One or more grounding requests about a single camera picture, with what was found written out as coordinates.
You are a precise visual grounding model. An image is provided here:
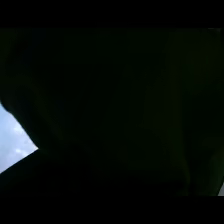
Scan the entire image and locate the dark green garment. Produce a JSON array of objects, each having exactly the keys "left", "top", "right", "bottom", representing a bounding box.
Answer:
[{"left": 0, "top": 27, "right": 224, "bottom": 197}]

